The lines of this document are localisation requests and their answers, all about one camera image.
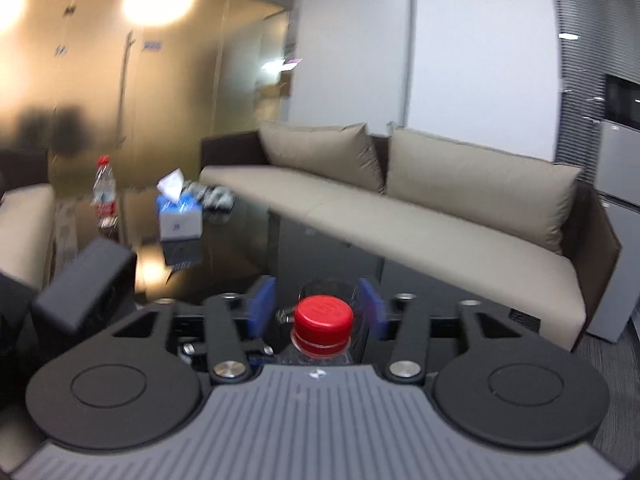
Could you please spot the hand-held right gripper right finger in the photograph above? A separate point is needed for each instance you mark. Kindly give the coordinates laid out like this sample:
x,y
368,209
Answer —
x,y
372,310

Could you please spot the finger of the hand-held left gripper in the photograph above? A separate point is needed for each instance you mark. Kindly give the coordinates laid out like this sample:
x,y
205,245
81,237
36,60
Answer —
x,y
189,349

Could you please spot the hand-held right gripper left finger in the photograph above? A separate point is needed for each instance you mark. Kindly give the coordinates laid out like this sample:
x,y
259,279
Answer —
x,y
262,307

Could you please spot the clear glass mug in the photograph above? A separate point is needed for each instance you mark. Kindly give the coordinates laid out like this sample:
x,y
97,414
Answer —
x,y
330,287

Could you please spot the red bottle cap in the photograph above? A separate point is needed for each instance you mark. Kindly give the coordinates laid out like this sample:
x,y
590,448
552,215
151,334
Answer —
x,y
322,322

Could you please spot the clear plastic water bottle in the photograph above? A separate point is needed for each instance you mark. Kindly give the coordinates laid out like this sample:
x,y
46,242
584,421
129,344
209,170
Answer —
x,y
325,358
104,192

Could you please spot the beige and brown armchair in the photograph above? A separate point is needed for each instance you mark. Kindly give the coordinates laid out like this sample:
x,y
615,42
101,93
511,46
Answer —
x,y
25,225

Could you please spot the beige and brown sofa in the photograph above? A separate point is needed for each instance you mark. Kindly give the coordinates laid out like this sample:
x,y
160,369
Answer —
x,y
450,265

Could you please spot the blue and white tissue box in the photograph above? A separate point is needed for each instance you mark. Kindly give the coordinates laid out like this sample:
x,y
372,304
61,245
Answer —
x,y
180,217

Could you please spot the dark patterned bundle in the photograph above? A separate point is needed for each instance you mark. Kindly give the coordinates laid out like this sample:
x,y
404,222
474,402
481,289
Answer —
x,y
212,196

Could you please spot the beige sofa cushion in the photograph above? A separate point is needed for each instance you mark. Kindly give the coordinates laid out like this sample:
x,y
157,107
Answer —
x,y
320,155
480,195

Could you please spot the grey mini fridge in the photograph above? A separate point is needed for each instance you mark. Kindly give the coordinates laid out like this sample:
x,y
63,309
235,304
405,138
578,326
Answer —
x,y
617,220

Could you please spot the black microwave oven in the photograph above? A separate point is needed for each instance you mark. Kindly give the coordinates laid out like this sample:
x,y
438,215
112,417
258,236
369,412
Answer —
x,y
624,102

